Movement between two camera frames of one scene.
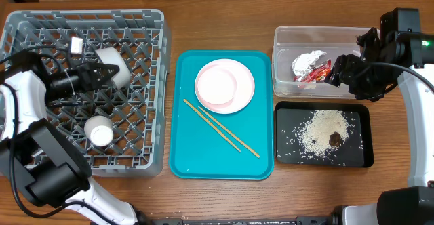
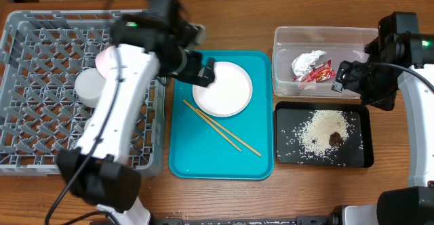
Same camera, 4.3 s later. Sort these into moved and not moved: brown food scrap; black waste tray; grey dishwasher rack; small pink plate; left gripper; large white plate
Moved: small pink plate; left gripper
Not moved: brown food scrap; large white plate; black waste tray; grey dishwasher rack
